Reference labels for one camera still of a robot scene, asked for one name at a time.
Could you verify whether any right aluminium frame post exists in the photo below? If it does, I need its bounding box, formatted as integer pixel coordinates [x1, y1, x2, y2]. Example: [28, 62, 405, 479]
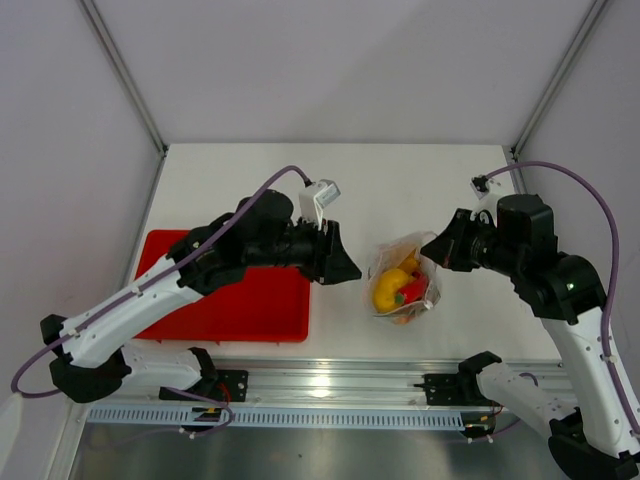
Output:
[509, 0, 614, 161]

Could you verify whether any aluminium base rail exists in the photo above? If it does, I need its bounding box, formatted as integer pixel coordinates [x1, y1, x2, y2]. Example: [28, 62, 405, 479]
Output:
[67, 359, 614, 414]

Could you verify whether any left aluminium frame post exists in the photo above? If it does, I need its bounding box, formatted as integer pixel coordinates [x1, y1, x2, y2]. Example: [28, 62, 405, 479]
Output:
[77, 0, 169, 156]

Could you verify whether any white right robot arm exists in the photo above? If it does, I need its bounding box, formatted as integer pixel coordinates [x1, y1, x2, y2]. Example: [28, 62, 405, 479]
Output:
[420, 194, 639, 479]

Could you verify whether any clear zip top bag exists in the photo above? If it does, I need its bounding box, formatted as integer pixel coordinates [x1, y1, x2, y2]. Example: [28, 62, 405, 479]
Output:
[363, 231, 441, 325]

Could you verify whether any yellow mango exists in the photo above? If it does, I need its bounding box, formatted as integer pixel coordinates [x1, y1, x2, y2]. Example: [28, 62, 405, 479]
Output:
[372, 268, 409, 314]

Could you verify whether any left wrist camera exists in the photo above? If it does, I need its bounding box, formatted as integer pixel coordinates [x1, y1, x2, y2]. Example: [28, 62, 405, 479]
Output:
[299, 179, 341, 229]

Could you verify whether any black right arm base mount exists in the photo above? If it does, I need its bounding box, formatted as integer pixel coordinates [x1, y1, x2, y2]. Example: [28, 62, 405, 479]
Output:
[414, 373, 496, 407]

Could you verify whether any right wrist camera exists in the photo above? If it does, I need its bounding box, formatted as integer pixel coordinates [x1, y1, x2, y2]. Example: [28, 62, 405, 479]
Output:
[471, 175, 509, 217]

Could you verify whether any white slotted cable duct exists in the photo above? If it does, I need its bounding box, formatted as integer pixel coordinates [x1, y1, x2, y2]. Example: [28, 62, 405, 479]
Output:
[88, 404, 465, 431]

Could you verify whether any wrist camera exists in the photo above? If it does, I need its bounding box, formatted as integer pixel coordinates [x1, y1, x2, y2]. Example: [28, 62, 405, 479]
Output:
[299, 179, 341, 229]
[471, 175, 509, 217]

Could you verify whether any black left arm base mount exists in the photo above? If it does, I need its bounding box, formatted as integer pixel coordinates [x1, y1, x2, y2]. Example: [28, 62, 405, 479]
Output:
[159, 370, 249, 403]

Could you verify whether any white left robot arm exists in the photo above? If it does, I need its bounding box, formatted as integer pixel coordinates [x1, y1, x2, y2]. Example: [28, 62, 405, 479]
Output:
[40, 189, 361, 403]

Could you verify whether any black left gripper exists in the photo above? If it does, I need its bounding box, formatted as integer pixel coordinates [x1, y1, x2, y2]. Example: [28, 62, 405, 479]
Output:
[246, 213, 362, 286]

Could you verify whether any aluminium frame post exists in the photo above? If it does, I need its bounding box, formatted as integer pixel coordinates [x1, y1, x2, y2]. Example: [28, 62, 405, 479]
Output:
[77, 0, 169, 156]
[509, 0, 614, 161]

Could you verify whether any red plastic tray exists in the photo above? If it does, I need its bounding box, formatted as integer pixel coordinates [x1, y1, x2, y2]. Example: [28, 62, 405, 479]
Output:
[133, 229, 314, 344]

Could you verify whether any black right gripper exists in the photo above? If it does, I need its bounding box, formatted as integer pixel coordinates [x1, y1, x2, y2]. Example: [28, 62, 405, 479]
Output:
[420, 208, 524, 278]

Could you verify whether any yellow ginger root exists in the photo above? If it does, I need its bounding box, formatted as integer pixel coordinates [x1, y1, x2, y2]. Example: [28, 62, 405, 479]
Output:
[398, 249, 422, 278]

